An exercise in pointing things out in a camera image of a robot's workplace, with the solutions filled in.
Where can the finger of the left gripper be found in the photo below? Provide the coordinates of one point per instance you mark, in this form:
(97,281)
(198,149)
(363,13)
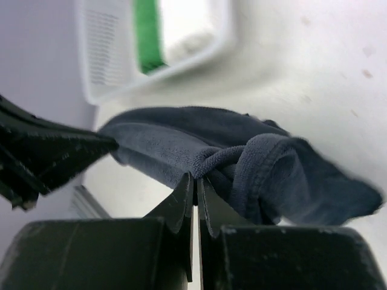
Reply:
(39,156)

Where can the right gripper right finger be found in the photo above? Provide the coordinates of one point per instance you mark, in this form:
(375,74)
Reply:
(236,254)

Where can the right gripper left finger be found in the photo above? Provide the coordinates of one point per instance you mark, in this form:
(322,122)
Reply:
(153,252)

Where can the dark blue towel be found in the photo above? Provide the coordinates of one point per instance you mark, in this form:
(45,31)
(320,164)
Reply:
(258,168)

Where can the white plastic basket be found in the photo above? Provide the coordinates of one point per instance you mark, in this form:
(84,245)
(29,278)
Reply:
(128,45)

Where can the green rolled towel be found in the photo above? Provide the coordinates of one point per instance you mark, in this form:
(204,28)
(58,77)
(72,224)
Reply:
(147,32)

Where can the white rolled towel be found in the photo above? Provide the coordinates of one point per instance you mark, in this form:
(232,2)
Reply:
(186,28)

